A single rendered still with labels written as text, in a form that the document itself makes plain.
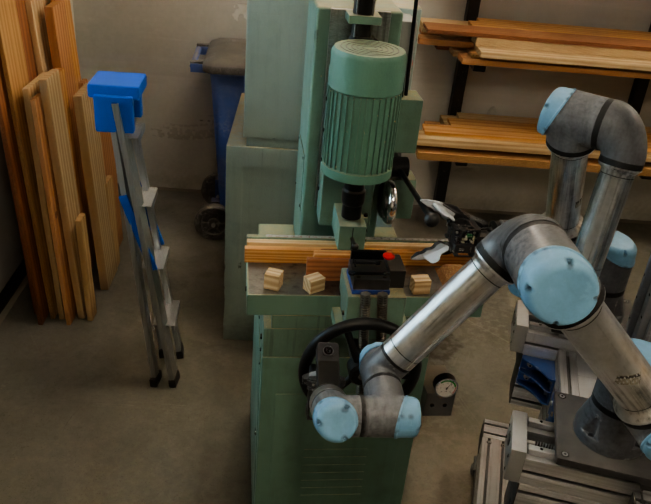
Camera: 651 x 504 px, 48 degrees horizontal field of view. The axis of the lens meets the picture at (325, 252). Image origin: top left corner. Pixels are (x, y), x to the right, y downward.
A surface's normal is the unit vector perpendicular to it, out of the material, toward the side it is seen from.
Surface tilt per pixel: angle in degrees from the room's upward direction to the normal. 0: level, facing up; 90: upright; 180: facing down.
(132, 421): 0
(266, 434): 90
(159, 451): 0
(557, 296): 84
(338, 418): 62
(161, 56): 90
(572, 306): 84
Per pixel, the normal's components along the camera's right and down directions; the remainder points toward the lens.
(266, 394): 0.10, 0.49
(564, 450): 0.08, -0.87
